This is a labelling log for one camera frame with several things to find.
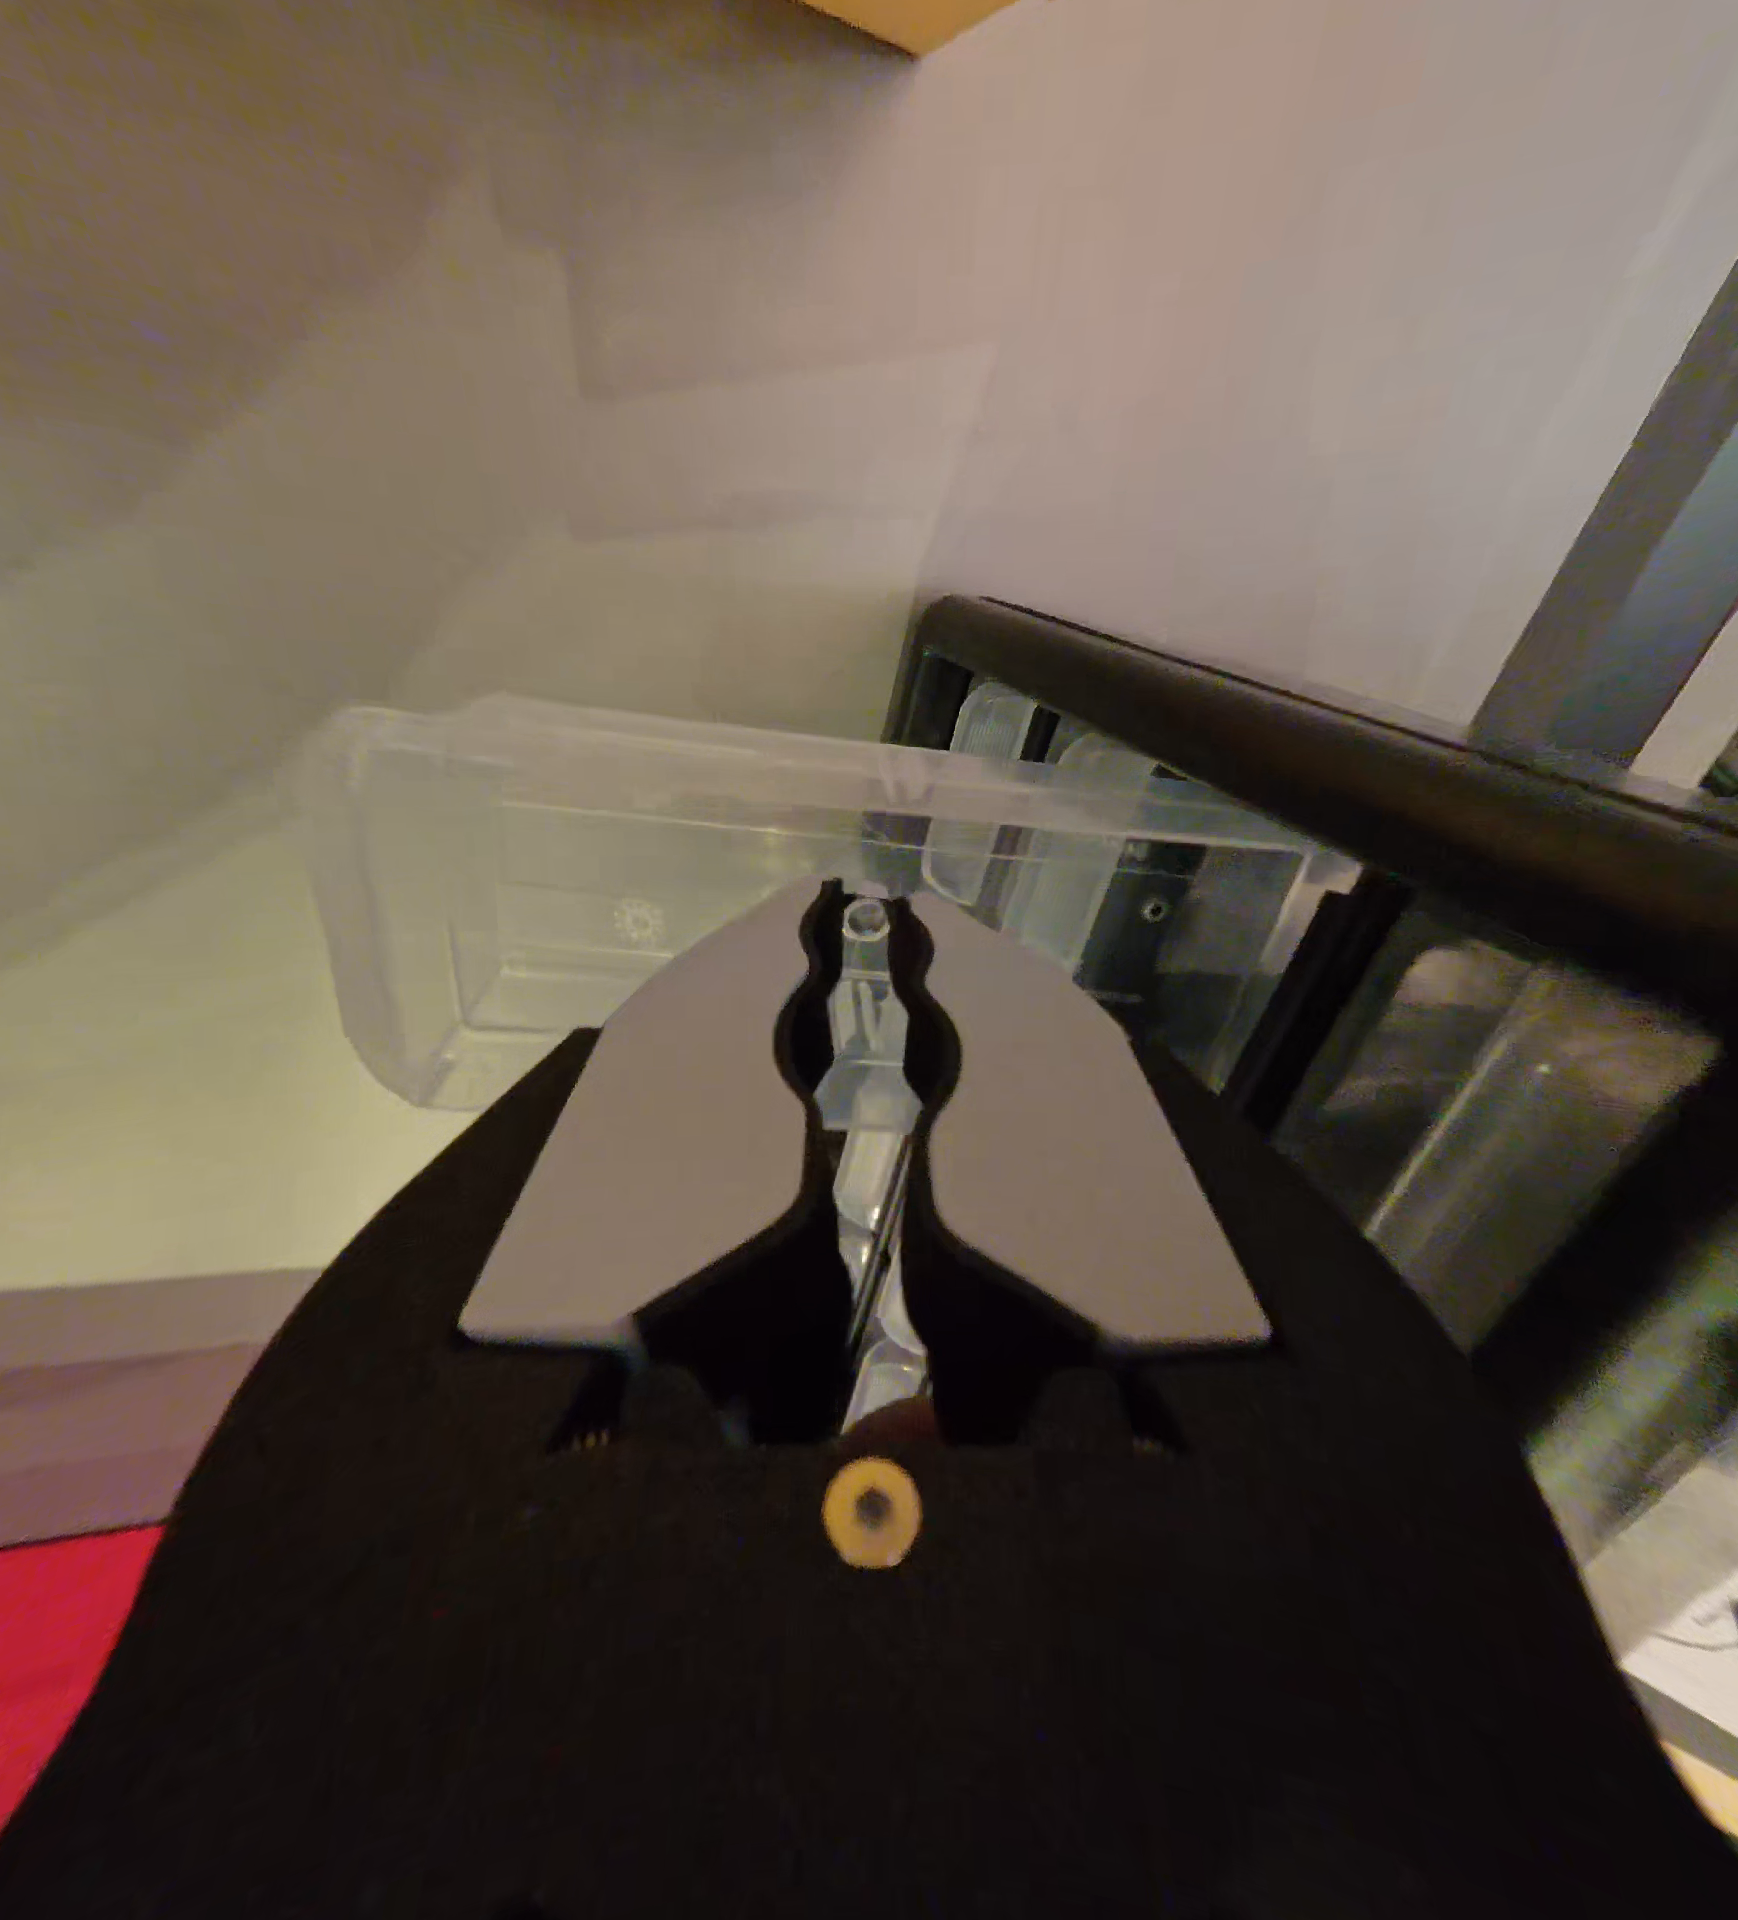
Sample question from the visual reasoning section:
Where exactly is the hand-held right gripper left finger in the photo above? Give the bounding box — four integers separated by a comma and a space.
457, 885, 852, 1359

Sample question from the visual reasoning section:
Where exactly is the black drawer cabinet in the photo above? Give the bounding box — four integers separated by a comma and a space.
884, 593, 1738, 1502

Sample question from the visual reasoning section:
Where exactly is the printed instruction sheet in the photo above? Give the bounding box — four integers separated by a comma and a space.
1619, 1546, 1738, 1742

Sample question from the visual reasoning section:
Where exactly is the long black table strip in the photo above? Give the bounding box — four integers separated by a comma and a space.
1470, 83, 1738, 759

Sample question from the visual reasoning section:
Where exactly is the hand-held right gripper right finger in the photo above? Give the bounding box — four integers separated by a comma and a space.
892, 902, 1273, 1359

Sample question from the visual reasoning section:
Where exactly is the clear plastic drawer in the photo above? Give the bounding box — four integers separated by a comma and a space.
291, 697, 1358, 1427
929, 678, 1155, 962
1266, 937, 1725, 1343

